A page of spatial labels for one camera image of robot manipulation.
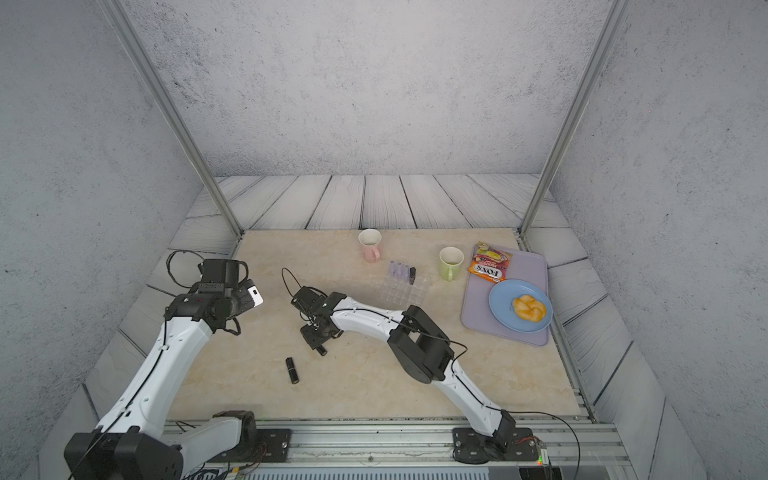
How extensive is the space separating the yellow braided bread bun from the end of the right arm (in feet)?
1.92

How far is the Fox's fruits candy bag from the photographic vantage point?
106 cm

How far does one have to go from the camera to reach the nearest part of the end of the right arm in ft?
2.24

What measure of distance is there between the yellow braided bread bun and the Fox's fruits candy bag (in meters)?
0.11

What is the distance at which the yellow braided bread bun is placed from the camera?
952mm
